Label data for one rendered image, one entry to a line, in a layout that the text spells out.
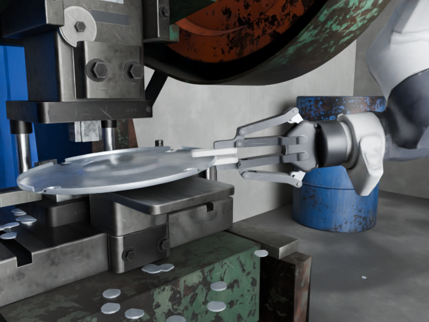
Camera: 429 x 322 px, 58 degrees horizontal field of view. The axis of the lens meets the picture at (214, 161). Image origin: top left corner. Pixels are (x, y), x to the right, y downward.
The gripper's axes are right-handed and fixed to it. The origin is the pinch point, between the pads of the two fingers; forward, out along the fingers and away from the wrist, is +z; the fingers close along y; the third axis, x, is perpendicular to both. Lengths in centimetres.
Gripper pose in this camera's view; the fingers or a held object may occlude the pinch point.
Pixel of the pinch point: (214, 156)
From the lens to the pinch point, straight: 61.0
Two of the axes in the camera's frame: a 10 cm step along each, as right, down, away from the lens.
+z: -9.9, 1.1, -0.9
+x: 1.1, 1.8, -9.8
